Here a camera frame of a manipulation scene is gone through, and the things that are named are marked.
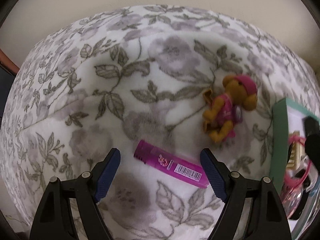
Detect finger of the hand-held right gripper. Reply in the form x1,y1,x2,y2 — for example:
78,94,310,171
304,134,320,170

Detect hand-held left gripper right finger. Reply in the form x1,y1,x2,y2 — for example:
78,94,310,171
200,148,293,240

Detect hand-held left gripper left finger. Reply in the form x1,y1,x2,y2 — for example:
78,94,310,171
29,148,121,240

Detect cream hair claw clip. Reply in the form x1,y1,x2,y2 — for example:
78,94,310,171
287,130,308,170

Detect teal shallow cardboard tray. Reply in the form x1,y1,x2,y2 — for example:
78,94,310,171
269,98,320,240

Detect purple lighter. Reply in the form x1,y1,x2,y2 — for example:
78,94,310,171
134,140,210,189

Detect clear round container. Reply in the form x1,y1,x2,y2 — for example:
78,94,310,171
279,187,309,220

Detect brown dog toy pink cap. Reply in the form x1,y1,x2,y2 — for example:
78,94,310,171
202,74,258,144

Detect dark cabinet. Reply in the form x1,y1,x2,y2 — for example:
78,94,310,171
0,65,15,120

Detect brown wooden board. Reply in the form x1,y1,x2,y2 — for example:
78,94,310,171
0,47,20,73

